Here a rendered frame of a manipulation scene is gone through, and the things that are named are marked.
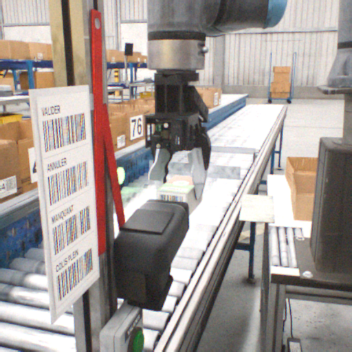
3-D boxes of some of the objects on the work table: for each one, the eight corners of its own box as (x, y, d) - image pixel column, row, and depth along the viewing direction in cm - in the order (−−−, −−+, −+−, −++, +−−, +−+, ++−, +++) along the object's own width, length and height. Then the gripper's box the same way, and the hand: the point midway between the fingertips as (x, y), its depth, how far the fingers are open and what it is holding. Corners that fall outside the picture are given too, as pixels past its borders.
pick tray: (417, 230, 130) (423, 201, 128) (293, 220, 139) (295, 192, 136) (393, 202, 157) (397, 177, 154) (289, 195, 165) (291, 172, 163)
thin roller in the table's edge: (291, 273, 107) (292, 266, 107) (286, 232, 134) (286, 227, 133) (299, 273, 107) (300, 267, 106) (292, 232, 133) (292, 227, 133)
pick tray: (391, 199, 161) (395, 174, 159) (291, 194, 167) (293, 170, 164) (370, 179, 188) (372, 159, 186) (284, 176, 194) (286, 156, 191)
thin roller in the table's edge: (271, 271, 108) (272, 265, 108) (270, 231, 135) (270, 225, 134) (279, 271, 108) (280, 265, 107) (276, 232, 134) (276, 225, 134)
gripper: (126, 73, 61) (131, 205, 67) (207, 73, 57) (204, 214, 63) (148, 72, 69) (150, 191, 74) (220, 72, 65) (216, 197, 71)
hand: (180, 190), depth 71 cm, fingers closed on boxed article, 6 cm apart
